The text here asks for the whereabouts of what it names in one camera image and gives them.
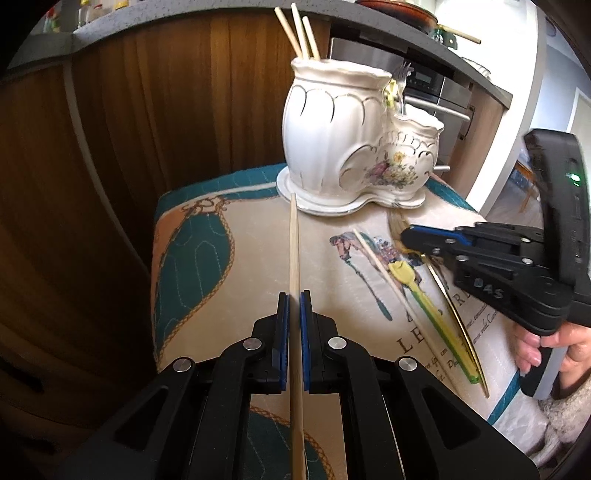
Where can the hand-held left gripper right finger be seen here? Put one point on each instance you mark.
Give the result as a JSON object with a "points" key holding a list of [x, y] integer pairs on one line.
{"points": [[304, 332]]}

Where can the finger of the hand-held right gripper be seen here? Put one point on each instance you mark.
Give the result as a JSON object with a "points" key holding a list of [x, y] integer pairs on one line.
{"points": [[498, 234], [429, 249]]}

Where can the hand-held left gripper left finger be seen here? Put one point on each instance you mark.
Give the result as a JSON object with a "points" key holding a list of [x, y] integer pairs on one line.
{"points": [[284, 332]]}

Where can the green yellow plastic spoon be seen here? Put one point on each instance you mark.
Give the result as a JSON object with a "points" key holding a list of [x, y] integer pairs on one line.
{"points": [[402, 273], [392, 92]]}

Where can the thin wooden chopstick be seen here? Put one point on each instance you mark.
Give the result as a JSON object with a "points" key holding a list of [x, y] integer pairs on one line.
{"points": [[392, 290]]}

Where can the white ceramic floral utensil holder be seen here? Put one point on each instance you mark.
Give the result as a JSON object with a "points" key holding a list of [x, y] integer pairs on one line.
{"points": [[332, 138]]}

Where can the silver fork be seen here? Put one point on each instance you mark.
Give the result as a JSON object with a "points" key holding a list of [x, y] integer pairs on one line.
{"points": [[406, 74]]}

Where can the person's right forearm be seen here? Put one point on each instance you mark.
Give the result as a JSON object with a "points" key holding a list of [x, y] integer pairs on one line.
{"points": [[565, 424]]}

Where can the person's right hand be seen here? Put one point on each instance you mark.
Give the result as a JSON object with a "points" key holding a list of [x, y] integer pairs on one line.
{"points": [[526, 353]]}

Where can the wooden chair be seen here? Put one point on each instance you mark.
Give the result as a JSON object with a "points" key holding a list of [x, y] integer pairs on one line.
{"points": [[526, 184]]}

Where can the printed quilted table cloth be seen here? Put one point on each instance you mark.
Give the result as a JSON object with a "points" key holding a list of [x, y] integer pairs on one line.
{"points": [[258, 263]]}

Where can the narrow wooden cabinet door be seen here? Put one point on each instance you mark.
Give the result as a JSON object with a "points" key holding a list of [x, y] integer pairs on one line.
{"points": [[485, 124]]}

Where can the stainless steel built-in oven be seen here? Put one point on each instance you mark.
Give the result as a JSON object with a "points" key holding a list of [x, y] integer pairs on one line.
{"points": [[443, 92]]}

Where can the white dish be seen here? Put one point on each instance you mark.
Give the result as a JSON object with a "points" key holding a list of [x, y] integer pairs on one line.
{"points": [[478, 67]]}

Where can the red frying pan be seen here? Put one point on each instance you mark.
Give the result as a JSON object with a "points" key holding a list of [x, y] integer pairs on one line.
{"points": [[397, 9]]}

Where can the wooden kitchen cabinet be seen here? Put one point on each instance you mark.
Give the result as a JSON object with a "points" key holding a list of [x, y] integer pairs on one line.
{"points": [[138, 138]]}

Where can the grey stone kitchen counter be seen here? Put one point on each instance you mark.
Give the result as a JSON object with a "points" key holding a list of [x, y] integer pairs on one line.
{"points": [[184, 18]]}

